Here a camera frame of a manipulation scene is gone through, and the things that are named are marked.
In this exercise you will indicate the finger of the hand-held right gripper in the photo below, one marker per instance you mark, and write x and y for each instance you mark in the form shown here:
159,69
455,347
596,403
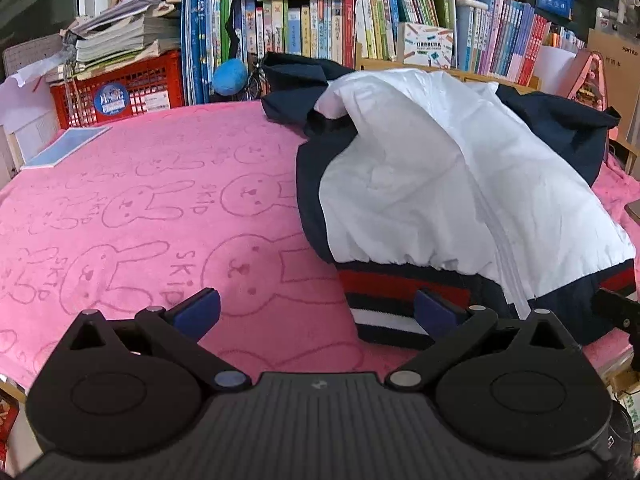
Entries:
617,307

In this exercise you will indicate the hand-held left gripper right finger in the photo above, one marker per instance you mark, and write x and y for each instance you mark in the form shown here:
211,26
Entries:
435,317

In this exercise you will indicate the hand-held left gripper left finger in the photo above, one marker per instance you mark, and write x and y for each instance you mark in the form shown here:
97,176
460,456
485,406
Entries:
200,310

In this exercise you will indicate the navy and white jacket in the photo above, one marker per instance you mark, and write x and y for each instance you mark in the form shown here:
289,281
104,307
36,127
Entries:
425,160

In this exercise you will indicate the pink bunny print blanket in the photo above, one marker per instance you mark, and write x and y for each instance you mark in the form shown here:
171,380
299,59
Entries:
150,210

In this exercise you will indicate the light blue booklet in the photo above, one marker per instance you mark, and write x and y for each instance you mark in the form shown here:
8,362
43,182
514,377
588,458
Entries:
65,147

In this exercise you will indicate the red printed packet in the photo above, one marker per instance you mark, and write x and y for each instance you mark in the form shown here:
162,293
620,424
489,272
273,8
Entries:
7,420

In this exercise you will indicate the red plastic crate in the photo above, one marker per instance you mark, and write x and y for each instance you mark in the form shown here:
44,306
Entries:
150,85

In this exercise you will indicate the miniature bicycle model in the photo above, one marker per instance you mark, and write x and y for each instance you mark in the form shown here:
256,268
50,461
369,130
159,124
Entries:
255,82

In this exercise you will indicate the pink toy house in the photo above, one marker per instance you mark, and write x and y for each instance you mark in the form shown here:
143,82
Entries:
590,75

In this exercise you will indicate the blue plush ball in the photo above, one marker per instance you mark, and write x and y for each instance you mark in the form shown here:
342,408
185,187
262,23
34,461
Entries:
230,77

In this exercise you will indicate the white card sheet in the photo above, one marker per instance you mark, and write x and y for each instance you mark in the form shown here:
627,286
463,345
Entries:
555,67

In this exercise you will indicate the cardboard box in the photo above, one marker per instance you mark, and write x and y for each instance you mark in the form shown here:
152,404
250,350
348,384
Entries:
620,55

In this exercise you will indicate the wooden drawer organizer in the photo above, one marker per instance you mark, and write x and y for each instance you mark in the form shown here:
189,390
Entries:
380,64

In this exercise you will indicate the white paper sheets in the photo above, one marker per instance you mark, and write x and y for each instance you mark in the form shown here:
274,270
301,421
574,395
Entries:
25,105

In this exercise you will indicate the row of tall blue books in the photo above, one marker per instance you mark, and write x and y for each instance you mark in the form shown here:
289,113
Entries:
200,40

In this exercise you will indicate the white pencil print box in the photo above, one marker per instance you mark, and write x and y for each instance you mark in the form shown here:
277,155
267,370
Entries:
427,45

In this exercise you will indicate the row of blue red books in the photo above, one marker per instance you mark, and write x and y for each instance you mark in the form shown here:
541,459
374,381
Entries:
500,40

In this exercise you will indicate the stack of papers and workbooks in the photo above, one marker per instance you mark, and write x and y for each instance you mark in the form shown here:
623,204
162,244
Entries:
120,35

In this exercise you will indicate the row of green spine books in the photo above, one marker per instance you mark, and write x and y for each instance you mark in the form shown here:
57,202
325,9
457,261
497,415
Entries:
395,15

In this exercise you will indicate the grid paper pad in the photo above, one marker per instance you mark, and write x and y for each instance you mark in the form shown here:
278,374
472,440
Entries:
30,55

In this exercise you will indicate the white framed window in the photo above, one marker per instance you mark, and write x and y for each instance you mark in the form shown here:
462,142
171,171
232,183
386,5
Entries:
35,0

